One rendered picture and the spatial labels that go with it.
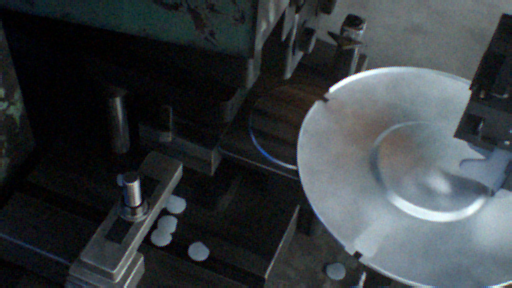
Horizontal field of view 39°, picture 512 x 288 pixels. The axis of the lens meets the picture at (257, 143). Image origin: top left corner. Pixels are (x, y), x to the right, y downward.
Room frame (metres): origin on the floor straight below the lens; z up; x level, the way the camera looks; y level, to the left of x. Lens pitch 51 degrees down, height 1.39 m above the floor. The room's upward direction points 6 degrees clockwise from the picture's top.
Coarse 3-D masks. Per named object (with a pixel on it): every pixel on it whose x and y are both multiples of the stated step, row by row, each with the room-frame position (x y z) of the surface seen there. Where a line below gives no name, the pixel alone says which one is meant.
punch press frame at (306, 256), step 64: (0, 0) 0.40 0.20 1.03; (64, 0) 0.38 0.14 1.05; (128, 0) 0.36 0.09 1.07; (192, 0) 0.35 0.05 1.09; (256, 0) 0.33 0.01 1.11; (0, 64) 0.50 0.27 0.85; (64, 64) 0.70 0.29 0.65; (0, 128) 0.48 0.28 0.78; (64, 128) 0.59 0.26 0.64; (0, 192) 0.45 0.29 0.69; (320, 256) 0.44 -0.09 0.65
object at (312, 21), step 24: (312, 0) 0.52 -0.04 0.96; (336, 0) 0.56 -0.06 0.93; (312, 24) 0.53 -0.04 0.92; (144, 48) 0.50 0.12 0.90; (168, 48) 0.49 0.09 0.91; (192, 48) 0.48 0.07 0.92; (264, 48) 0.49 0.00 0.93; (288, 48) 0.48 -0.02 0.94; (312, 48) 0.49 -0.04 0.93; (216, 72) 0.47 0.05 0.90; (240, 72) 0.47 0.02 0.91; (264, 72) 0.48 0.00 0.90; (288, 72) 0.48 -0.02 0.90
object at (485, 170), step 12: (492, 156) 0.44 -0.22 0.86; (504, 156) 0.44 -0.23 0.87; (468, 168) 0.45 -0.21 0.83; (480, 168) 0.44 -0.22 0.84; (492, 168) 0.44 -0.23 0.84; (504, 168) 0.44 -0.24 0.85; (480, 180) 0.44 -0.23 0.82; (492, 180) 0.44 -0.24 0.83; (504, 180) 0.43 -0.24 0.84; (492, 192) 0.45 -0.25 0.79; (504, 192) 0.43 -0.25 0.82
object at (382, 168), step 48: (336, 96) 0.56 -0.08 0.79; (384, 96) 0.57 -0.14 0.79; (432, 96) 0.58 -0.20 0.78; (336, 144) 0.49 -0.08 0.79; (384, 144) 0.50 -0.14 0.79; (432, 144) 0.51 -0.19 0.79; (336, 192) 0.43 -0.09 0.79; (384, 192) 0.44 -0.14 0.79; (432, 192) 0.44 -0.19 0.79; (480, 192) 0.45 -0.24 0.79; (336, 240) 0.37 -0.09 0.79; (384, 240) 0.38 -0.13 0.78; (432, 240) 0.39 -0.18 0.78; (480, 240) 0.40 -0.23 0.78
